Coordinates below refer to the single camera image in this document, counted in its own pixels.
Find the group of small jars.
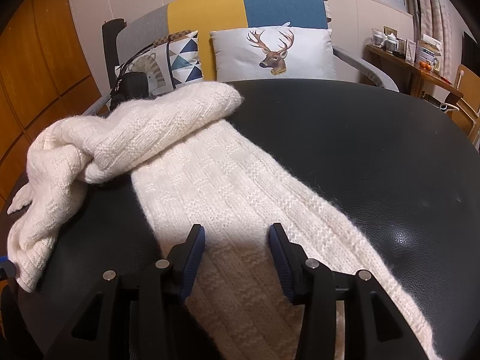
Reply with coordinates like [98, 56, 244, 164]
[371, 26, 407, 59]

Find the triangle print pillow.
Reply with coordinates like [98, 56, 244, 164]
[114, 31, 203, 96]

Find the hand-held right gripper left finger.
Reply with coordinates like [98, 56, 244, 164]
[43, 224, 214, 360]

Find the deer print pillow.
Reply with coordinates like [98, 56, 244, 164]
[209, 25, 336, 82]

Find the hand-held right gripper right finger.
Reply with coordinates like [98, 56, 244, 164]
[268, 222, 437, 360]

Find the black handbag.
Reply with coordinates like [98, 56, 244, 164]
[109, 72, 151, 111]

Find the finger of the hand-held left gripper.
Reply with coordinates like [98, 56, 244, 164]
[0, 254, 17, 282]

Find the wooden wardrobe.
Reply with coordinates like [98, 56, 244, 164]
[0, 0, 102, 203]

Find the wooden chair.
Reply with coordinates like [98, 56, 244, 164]
[442, 64, 480, 141]

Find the striped beige curtain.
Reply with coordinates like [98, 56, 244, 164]
[403, 0, 462, 49]

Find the stack of paper boxes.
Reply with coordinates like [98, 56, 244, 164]
[417, 34, 443, 72]

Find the wooden side table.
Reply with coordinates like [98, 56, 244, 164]
[365, 43, 464, 102]

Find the white knit sweater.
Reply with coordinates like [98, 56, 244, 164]
[7, 82, 447, 360]

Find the brown checkered bag strap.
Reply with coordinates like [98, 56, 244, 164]
[167, 30, 199, 42]

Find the grey yellow blue sofa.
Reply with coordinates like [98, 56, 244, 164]
[82, 0, 400, 121]

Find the black television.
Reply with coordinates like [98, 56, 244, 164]
[461, 32, 480, 79]

